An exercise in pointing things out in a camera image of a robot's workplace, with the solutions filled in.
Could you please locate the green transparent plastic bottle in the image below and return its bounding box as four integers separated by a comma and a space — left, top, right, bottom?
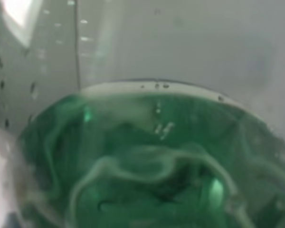
0, 0, 285, 228

